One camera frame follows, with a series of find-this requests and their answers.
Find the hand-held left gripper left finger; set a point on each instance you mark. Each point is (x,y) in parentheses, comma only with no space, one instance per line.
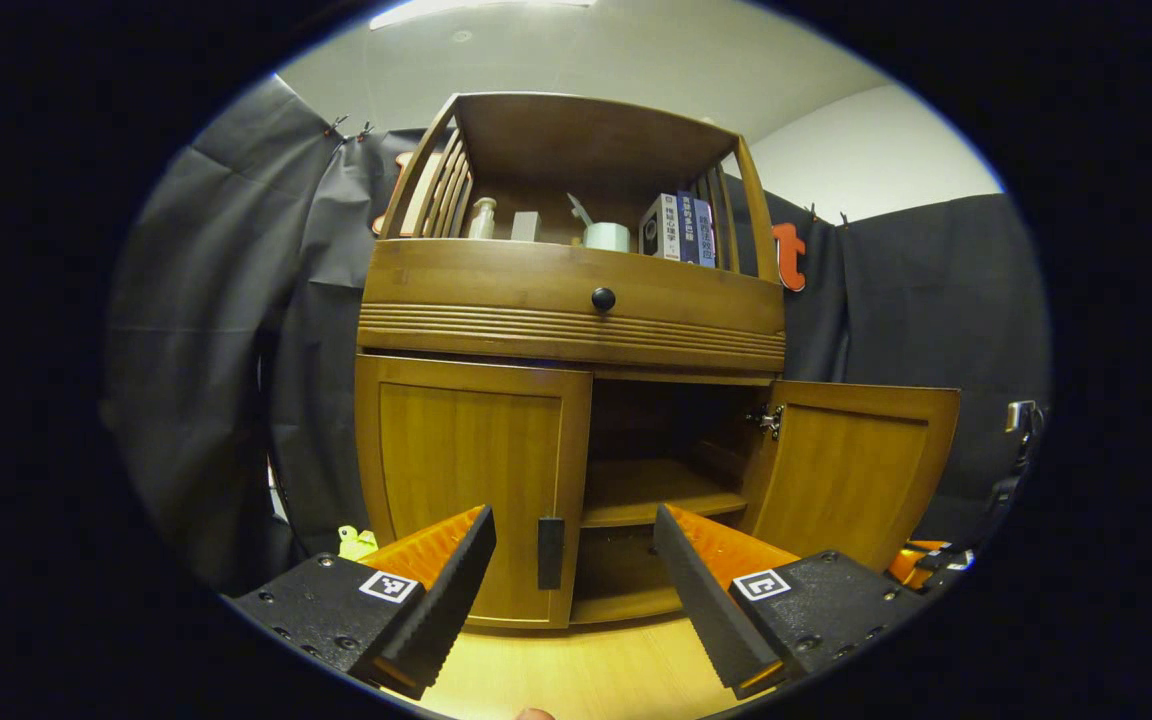
(446,610)

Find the black backdrop cloth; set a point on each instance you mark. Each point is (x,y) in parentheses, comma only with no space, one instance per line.
(226,330)

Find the wooden double-door shoe cabinet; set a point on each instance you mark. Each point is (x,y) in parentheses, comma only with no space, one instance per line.
(576,140)

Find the ceiling light panel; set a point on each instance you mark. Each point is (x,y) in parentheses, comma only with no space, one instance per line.
(476,8)

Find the wooden shoe cabinet door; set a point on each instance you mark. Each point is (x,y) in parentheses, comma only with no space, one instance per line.
(846,480)
(466,460)

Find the black round drawer knob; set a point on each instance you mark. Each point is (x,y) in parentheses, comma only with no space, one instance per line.
(603,298)

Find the green frog toy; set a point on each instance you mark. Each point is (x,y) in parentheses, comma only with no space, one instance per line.
(356,543)

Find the wooden cabinet shelf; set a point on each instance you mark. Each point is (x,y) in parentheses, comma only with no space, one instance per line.
(646,495)

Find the white pump bottle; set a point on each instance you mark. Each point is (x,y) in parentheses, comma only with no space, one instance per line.
(481,220)

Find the metal door hinge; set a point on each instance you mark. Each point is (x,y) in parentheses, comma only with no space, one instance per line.
(766,420)

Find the white flat stick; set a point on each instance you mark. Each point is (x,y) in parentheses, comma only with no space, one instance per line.
(579,208)

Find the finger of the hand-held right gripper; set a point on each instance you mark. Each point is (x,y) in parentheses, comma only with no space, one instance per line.
(921,560)

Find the light purple book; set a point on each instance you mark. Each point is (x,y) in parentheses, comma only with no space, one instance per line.
(705,233)

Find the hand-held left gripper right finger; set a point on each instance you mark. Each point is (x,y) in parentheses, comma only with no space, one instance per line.
(701,610)

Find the small white box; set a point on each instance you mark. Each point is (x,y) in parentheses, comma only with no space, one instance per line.
(525,227)

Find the wooden cabinet drawer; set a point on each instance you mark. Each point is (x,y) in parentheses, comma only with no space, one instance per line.
(486,285)

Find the white cup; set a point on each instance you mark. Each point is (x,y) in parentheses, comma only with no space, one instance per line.
(607,238)

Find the dark blue book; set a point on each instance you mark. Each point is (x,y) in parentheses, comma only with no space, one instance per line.
(688,228)

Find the white book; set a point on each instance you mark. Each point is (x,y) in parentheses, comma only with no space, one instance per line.
(661,228)

